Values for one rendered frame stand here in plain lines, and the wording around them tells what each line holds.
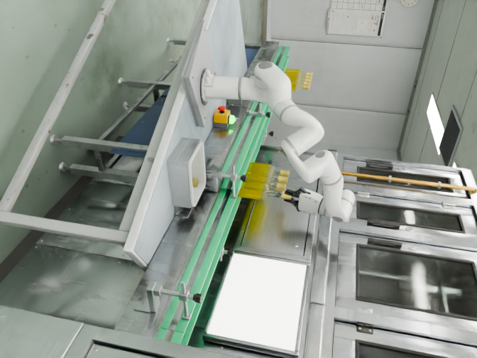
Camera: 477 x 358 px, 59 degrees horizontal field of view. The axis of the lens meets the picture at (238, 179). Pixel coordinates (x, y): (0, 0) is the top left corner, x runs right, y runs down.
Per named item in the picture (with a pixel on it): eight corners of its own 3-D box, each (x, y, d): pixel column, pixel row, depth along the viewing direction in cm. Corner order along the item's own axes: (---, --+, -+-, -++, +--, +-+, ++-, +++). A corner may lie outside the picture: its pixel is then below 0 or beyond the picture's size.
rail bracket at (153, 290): (134, 313, 136) (201, 327, 132) (125, 278, 127) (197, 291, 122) (140, 301, 140) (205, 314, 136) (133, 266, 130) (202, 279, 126)
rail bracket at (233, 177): (217, 197, 186) (245, 200, 184) (216, 165, 176) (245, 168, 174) (219, 192, 188) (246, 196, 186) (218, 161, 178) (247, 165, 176)
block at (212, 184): (201, 191, 186) (217, 193, 185) (201, 173, 181) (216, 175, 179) (204, 187, 189) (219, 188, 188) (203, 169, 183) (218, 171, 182)
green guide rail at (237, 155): (219, 175, 184) (237, 177, 183) (219, 173, 184) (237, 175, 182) (280, 46, 323) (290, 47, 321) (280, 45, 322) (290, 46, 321)
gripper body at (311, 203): (325, 210, 192) (302, 203, 196) (327, 192, 186) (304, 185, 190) (319, 220, 187) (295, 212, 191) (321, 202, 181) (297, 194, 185)
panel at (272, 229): (201, 340, 150) (297, 360, 143) (201, 335, 148) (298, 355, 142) (253, 190, 221) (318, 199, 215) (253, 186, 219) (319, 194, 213)
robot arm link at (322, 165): (324, 155, 176) (294, 176, 176) (306, 118, 163) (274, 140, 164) (345, 175, 163) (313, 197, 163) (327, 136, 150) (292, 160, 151)
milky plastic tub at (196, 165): (173, 207, 169) (194, 209, 168) (167, 160, 156) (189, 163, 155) (187, 182, 183) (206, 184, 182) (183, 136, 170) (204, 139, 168)
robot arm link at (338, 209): (324, 167, 171) (340, 199, 184) (313, 192, 165) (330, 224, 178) (343, 168, 166) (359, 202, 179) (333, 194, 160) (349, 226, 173)
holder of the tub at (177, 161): (173, 216, 173) (192, 219, 171) (167, 159, 157) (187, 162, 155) (187, 191, 186) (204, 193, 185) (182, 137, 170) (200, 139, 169)
